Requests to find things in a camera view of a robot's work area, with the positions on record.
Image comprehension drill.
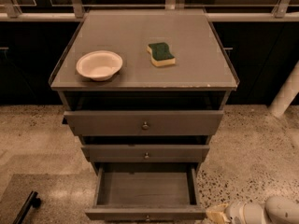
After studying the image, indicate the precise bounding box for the green yellow sponge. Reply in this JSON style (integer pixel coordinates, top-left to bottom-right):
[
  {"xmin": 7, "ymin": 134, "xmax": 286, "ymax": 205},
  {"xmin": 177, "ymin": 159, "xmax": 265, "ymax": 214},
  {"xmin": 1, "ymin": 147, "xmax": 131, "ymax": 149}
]
[{"xmin": 147, "ymin": 42, "xmax": 176, "ymax": 67}]

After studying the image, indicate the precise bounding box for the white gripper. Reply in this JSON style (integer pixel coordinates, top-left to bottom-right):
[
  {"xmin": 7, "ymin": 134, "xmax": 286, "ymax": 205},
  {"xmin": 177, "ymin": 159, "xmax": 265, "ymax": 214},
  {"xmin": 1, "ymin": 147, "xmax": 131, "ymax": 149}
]
[{"xmin": 206, "ymin": 201, "xmax": 268, "ymax": 224}]

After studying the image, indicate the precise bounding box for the white paper bowl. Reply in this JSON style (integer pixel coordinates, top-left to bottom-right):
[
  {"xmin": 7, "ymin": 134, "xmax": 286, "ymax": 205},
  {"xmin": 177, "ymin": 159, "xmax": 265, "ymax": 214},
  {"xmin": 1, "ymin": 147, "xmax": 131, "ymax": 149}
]
[{"xmin": 76, "ymin": 50, "xmax": 122, "ymax": 81}]

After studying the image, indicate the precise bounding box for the grey drawer cabinet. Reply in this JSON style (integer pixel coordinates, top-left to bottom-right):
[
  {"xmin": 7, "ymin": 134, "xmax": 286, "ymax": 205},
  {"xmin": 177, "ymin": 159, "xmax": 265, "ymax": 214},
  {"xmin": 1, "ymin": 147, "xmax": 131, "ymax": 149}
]
[{"xmin": 49, "ymin": 8, "xmax": 240, "ymax": 175}]

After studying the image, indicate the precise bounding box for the white pillar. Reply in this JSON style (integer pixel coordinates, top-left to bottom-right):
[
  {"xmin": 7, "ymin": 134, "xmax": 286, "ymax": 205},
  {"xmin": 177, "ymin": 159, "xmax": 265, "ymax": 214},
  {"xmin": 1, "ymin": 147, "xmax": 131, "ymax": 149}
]
[{"xmin": 269, "ymin": 61, "xmax": 299, "ymax": 118}]

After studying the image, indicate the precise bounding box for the black bar on floor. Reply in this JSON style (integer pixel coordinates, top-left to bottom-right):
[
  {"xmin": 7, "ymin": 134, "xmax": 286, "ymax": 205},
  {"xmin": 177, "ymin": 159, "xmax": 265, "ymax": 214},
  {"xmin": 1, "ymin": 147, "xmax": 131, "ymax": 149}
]
[{"xmin": 13, "ymin": 191, "xmax": 41, "ymax": 224}]

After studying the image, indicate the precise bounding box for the metal railing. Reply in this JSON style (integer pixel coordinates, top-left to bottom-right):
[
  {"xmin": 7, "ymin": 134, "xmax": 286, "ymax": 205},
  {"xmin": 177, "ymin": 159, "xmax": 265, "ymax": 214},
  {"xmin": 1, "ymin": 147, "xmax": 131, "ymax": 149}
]
[{"xmin": 0, "ymin": 0, "xmax": 299, "ymax": 22}]

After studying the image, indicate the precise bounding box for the grey drawer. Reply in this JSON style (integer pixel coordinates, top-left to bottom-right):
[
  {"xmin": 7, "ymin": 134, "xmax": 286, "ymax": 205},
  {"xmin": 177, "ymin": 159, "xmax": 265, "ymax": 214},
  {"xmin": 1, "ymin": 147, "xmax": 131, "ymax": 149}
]
[
  {"xmin": 86, "ymin": 163, "xmax": 205, "ymax": 222},
  {"xmin": 81, "ymin": 145, "xmax": 209, "ymax": 162},
  {"xmin": 64, "ymin": 110, "xmax": 223, "ymax": 136}
]

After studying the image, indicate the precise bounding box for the grey bottom drawer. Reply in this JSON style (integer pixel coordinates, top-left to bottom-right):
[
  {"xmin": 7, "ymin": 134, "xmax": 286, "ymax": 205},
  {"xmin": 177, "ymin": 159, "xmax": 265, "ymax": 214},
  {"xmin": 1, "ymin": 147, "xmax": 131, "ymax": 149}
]
[{"xmin": 86, "ymin": 163, "xmax": 205, "ymax": 222}]

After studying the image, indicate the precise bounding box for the grey top drawer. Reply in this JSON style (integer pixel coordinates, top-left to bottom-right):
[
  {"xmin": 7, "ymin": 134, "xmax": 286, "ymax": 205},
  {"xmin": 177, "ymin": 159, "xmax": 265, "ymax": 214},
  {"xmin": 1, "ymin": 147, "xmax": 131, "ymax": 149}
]
[{"xmin": 64, "ymin": 110, "xmax": 223, "ymax": 136}]

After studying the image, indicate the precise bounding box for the grey middle drawer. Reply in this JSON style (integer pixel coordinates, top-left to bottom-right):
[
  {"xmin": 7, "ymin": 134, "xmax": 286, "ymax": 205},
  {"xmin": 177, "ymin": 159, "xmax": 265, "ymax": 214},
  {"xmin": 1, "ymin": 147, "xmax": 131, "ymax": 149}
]
[{"xmin": 81, "ymin": 145, "xmax": 209, "ymax": 162}]

